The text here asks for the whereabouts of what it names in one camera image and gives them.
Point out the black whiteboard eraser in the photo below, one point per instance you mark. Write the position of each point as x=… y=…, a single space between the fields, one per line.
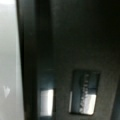
x=70 y=53

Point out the white whiteboard panel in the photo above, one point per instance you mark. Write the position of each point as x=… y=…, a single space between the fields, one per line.
x=11 y=93

